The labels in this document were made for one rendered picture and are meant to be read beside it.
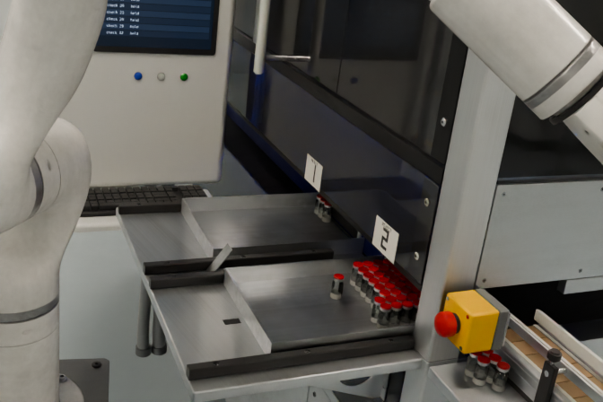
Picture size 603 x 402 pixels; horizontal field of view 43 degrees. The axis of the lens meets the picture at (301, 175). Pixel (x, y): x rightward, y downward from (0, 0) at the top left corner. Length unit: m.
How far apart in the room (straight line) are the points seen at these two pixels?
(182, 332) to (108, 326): 1.67
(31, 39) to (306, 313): 0.75
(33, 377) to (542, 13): 0.78
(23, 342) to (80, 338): 1.86
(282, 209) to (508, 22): 1.19
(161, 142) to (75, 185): 1.05
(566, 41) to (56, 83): 0.54
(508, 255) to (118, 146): 1.13
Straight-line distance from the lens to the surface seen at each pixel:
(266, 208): 1.82
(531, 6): 0.71
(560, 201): 1.33
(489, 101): 1.16
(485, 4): 0.71
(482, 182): 1.21
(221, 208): 1.79
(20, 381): 1.10
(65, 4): 0.86
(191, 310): 1.38
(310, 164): 1.69
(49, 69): 0.89
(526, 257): 1.34
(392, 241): 1.38
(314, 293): 1.47
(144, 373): 2.74
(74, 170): 1.02
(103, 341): 2.90
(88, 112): 2.01
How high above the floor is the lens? 1.59
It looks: 20 degrees down
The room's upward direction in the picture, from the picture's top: 7 degrees clockwise
